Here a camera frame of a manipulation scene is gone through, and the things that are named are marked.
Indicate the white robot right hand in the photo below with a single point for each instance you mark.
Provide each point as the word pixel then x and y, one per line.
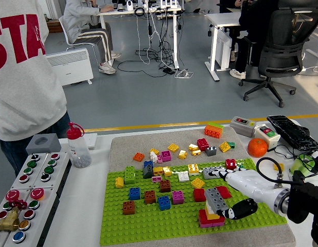
pixel 251 182

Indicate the light grey tall toy brick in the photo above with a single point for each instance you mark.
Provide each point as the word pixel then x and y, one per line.
pixel 216 200

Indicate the white square toy brick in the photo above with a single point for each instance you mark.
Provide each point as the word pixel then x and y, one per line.
pixel 208 209

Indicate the orange long toy brick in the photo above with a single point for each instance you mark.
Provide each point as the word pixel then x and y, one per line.
pixel 213 132

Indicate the lime green long toy brick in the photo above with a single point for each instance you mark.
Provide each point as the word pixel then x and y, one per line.
pixel 218 126

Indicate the dark green toy brick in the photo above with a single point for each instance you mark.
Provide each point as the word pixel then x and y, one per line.
pixel 240 167
pixel 232 145

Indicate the red and white toy brick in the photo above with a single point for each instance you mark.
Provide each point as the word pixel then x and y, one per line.
pixel 231 164

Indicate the red sloped toy brick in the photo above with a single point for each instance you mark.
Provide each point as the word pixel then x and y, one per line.
pixel 224 191

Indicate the light grey long toy brick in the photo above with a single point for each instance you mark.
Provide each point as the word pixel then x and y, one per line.
pixel 206 174

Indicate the yellow and white toy brick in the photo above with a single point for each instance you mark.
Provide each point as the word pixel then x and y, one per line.
pixel 193 170

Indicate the large red toy brick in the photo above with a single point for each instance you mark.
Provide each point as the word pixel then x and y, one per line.
pixel 202 218

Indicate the wide pink flat toy brick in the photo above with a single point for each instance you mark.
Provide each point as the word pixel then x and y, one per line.
pixel 206 225

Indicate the small yellow toy brick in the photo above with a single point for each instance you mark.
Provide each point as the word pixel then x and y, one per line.
pixel 193 147
pixel 182 154
pixel 154 151
pixel 195 152

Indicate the white flat toy brick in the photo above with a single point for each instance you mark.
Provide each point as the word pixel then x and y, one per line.
pixel 183 177

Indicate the magenta toy brick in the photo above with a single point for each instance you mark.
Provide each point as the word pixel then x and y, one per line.
pixel 178 197
pixel 166 156

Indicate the brown toy brick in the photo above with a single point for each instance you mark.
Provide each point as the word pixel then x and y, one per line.
pixel 150 197
pixel 165 186
pixel 129 208

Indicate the green baseplate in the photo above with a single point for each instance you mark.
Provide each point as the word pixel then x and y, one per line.
pixel 174 226

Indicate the blue toy brick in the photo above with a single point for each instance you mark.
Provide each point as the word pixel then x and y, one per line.
pixel 164 203
pixel 148 164
pixel 134 194

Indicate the small pink flat toy brick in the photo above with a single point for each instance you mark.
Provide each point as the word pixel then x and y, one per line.
pixel 156 179

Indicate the small white toy brick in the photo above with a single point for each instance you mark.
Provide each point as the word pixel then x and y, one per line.
pixel 153 157

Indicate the dark grey sloped toy brick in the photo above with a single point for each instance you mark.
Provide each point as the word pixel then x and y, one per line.
pixel 148 172

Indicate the orange square toy brick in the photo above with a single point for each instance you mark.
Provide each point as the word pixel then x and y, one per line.
pixel 138 157

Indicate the lime green tall toy brick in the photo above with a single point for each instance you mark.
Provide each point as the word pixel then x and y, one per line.
pixel 130 175

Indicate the orange fruit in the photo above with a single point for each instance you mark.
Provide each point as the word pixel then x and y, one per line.
pixel 257 148

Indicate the green tape roll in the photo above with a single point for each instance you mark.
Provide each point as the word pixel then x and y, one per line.
pixel 296 167

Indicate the black power adapter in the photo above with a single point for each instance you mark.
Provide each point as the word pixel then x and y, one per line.
pixel 299 176

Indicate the black keyboard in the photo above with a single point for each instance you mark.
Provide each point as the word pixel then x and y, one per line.
pixel 292 132

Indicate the grey-brown mat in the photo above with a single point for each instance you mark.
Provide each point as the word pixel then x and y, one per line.
pixel 128 146

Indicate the white computer tower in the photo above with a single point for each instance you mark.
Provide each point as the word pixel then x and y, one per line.
pixel 223 51

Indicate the black office chair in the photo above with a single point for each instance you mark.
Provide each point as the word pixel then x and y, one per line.
pixel 282 46

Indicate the person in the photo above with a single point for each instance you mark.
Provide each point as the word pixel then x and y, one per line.
pixel 79 18
pixel 251 25
pixel 20 90

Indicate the white desk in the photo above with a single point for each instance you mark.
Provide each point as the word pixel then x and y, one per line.
pixel 226 19
pixel 175 38

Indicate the clear bottle red cap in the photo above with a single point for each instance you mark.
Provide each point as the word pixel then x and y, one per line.
pixel 78 151

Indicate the grey push-button box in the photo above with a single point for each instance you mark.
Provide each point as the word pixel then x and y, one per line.
pixel 57 167
pixel 2 214
pixel 43 213
pixel 25 169

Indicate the grey block with hole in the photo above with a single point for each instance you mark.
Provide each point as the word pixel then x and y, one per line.
pixel 53 146

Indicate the white panel heater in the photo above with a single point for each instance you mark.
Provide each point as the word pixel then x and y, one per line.
pixel 74 67

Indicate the white chair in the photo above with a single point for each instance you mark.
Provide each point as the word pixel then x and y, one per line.
pixel 62 28

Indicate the brass valve red handwheel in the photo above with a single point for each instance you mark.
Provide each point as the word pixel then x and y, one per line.
pixel 8 222

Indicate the wooden box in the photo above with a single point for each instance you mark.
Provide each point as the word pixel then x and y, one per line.
pixel 55 27

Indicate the white switch box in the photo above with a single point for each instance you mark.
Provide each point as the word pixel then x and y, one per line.
pixel 268 132

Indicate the grey switch box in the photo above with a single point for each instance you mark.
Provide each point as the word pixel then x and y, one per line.
pixel 241 126

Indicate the white flat wall switch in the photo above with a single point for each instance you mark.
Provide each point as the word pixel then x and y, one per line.
pixel 91 140

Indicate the white desk camera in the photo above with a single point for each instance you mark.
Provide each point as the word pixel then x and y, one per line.
pixel 129 5

